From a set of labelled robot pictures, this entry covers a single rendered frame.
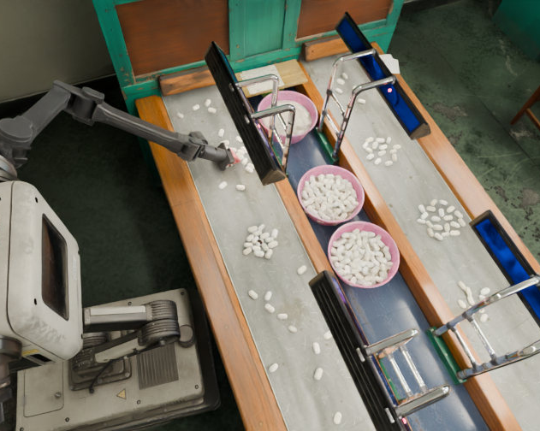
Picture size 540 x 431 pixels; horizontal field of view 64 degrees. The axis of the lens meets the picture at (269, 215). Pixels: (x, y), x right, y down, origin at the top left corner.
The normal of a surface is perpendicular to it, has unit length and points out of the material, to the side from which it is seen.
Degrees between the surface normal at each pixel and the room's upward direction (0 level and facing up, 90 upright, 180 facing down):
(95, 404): 0
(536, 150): 0
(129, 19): 90
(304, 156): 0
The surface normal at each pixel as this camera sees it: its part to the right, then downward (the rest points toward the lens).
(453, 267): 0.06, -0.48
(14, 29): 0.40, 0.82
